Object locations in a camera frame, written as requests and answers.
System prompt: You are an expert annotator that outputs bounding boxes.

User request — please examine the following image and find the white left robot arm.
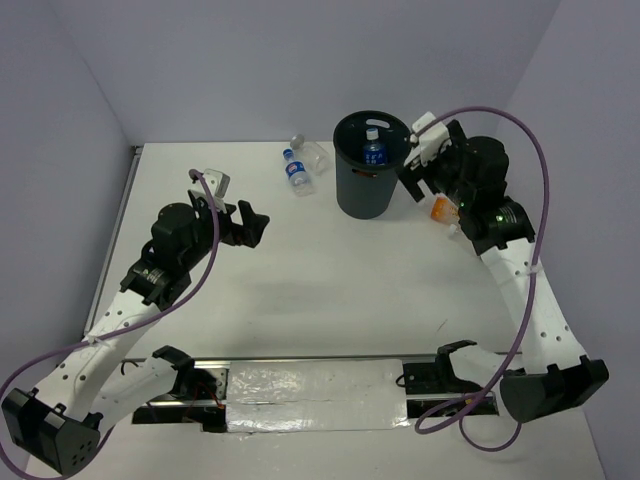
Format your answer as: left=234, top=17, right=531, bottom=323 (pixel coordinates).
left=2, top=192, right=270, bottom=479

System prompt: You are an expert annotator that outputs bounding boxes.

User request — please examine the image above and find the silver foil covered panel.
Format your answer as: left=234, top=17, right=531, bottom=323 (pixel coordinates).
left=226, top=359, right=409, bottom=433

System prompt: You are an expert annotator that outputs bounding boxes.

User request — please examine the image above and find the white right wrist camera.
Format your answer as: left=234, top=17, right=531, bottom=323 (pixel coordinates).
left=403, top=111, right=450, bottom=168

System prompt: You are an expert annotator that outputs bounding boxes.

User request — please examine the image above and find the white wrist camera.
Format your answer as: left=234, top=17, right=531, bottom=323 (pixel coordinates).
left=403, top=111, right=450, bottom=168
left=189, top=169, right=230, bottom=213

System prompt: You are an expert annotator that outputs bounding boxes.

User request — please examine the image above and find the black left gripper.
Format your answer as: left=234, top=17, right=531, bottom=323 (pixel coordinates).
left=181, top=198, right=269, bottom=270

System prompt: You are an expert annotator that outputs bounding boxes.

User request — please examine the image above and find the orange label juice bottle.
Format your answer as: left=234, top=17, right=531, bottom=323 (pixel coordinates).
left=430, top=196, right=459, bottom=225

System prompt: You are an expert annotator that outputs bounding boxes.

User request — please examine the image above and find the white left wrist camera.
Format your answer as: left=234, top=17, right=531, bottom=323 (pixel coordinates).
left=189, top=169, right=230, bottom=213

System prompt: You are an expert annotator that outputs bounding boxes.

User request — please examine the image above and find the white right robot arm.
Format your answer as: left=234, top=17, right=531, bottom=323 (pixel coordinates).
left=333, top=111, right=609, bottom=424

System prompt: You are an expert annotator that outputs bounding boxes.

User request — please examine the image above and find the Pepsi label clear bottle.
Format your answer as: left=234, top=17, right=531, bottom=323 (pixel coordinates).
left=283, top=149, right=315, bottom=197

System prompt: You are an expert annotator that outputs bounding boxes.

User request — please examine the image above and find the clear empty plastic bottle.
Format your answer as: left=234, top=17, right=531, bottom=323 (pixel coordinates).
left=290, top=134, right=330, bottom=175

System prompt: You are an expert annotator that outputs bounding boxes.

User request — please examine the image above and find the metal base rail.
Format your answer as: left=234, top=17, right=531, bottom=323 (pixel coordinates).
left=131, top=357, right=480, bottom=434

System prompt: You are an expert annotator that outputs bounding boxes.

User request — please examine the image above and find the small orange plastic bottle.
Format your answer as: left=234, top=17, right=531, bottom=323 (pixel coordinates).
left=353, top=170, right=377, bottom=178

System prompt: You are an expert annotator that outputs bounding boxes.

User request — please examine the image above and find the blue label water bottle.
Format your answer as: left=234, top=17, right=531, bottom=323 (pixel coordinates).
left=363, top=127, right=388, bottom=166

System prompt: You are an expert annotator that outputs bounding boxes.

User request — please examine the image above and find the dark grey plastic bin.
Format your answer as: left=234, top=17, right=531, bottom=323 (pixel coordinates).
left=333, top=110, right=411, bottom=219

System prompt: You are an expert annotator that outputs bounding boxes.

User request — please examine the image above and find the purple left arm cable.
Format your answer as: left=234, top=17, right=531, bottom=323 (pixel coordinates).
left=0, top=170, right=221, bottom=479

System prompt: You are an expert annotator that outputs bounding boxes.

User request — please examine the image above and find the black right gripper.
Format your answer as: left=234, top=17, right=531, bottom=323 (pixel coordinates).
left=393, top=119, right=471, bottom=204

